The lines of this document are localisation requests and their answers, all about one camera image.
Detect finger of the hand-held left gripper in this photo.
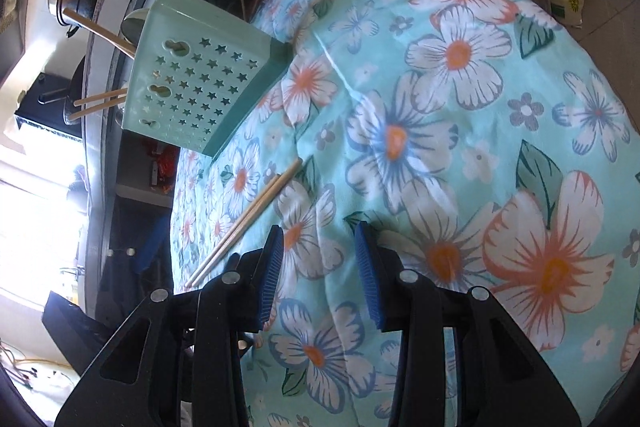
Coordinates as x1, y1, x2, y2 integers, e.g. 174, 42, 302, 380
101, 246, 151, 308

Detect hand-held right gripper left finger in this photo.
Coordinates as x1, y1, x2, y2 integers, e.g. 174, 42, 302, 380
54, 223, 286, 427

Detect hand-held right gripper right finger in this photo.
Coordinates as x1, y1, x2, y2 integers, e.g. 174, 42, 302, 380
354, 220, 583, 427

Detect light bamboo chopstick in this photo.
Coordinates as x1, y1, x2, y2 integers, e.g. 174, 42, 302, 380
72, 88, 129, 108
184, 175, 282, 285
69, 97, 127, 122
191, 158, 305, 285
61, 7, 138, 58

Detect white soup spoon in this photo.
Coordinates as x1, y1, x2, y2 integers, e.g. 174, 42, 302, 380
122, 8, 149, 45

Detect green plastic utensil holder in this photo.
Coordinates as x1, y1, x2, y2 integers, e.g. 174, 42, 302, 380
121, 0, 293, 158

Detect concrete kitchen counter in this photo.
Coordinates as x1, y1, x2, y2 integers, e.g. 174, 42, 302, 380
80, 0, 211, 308

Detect red food packets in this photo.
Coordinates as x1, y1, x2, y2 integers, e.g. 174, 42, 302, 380
145, 146, 176, 192

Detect floral blanket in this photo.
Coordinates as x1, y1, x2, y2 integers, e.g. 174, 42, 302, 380
170, 0, 640, 427

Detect black wok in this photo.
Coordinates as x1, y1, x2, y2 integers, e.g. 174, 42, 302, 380
14, 72, 86, 130

